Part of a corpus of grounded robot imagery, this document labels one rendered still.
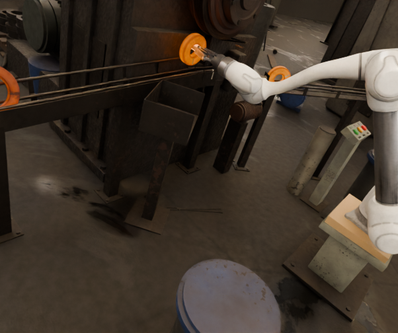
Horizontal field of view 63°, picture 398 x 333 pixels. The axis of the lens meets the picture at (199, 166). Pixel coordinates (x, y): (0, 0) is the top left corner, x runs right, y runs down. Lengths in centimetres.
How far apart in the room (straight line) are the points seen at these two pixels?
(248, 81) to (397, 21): 298
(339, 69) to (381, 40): 290
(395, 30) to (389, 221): 306
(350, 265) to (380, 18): 309
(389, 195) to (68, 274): 131
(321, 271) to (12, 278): 144
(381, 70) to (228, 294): 83
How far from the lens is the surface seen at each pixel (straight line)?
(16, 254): 160
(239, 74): 146
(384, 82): 117
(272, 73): 214
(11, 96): 134
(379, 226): 143
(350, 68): 139
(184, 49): 163
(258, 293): 108
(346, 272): 182
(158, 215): 180
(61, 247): 161
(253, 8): 182
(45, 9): 262
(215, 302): 101
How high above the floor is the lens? 123
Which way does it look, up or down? 33 degrees down
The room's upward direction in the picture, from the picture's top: 18 degrees clockwise
